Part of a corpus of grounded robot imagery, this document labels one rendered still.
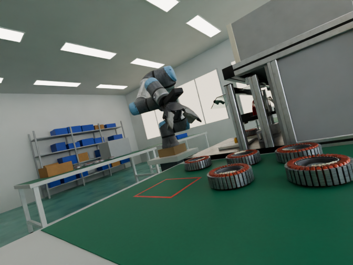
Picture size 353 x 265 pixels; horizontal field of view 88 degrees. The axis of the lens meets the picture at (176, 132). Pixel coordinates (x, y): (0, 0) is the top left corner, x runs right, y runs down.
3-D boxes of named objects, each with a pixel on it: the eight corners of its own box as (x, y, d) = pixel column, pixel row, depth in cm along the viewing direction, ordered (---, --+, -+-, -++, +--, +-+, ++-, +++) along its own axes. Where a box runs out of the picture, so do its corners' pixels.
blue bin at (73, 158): (59, 167, 599) (56, 159, 599) (72, 163, 632) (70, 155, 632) (64, 166, 573) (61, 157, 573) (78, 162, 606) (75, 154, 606)
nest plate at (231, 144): (218, 150, 97) (218, 147, 97) (229, 144, 109) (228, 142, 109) (247, 145, 87) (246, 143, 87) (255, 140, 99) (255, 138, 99)
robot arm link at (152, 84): (159, 84, 99) (153, 72, 92) (169, 96, 93) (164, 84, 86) (147, 92, 99) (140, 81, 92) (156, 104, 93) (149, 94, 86)
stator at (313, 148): (297, 153, 59) (294, 141, 59) (334, 154, 49) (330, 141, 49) (269, 162, 57) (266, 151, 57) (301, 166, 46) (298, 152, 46)
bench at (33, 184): (25, 234, 275) (13, 185, 276) (137, 182, 448) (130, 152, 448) (44, 245, 219) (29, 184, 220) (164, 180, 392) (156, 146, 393)
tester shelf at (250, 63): (224, 80, 75) (221, 69, 75) (262, 88, 128) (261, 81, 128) (381, 17, 48) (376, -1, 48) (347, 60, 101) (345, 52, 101)
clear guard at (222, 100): (210, 109, 117) (208, 100, 117) (225, 107, 136) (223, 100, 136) (265, 92, 97) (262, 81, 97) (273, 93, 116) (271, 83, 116)
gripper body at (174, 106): (181, 122, 86) (168, 107, 92) (186, 108, 80) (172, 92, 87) (167, 126, 82) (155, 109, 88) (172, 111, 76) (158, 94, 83)
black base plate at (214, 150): (184, 163, 96) (183, 159, 96) (230, 141, 146) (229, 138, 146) (286, 151, 67) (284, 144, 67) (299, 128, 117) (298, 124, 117)
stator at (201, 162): (180, 171, 77) (178, 162, 77) (200, 163, 83) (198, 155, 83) (196, 172, 68) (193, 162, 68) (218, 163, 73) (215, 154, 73)
